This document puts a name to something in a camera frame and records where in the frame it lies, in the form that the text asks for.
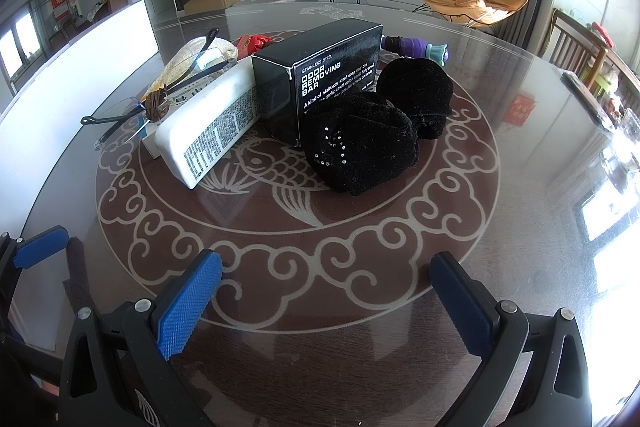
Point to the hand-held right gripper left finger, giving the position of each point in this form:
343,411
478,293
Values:
190,302

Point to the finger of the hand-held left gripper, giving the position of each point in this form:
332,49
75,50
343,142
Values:
42,247

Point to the purple toy wand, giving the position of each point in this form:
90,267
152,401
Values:
415,47

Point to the brown patterned glass desktop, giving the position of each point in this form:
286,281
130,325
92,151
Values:
320,377

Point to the black remote control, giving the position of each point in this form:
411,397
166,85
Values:
580,88

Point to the black printed cardboard box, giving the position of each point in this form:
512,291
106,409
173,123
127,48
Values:
325,52

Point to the beige mesh bag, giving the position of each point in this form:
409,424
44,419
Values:
185,57

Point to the window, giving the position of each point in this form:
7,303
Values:
20,42

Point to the red window sign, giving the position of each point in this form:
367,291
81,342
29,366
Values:
60,4

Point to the clear glass container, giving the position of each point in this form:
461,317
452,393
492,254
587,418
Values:
622,147

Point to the rimless eyeglasses with black temples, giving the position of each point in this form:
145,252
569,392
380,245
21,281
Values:
115,119

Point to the wooden slatted chair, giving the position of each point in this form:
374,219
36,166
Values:
575,42

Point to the white printed glasses case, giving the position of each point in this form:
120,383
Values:
200,132

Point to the white storage box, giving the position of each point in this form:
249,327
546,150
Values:
100,42

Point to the black plain velvet hat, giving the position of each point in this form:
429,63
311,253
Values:
415,92

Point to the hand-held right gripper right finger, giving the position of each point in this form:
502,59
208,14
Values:
460,307

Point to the red gift pouch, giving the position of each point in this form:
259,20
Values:
250,44

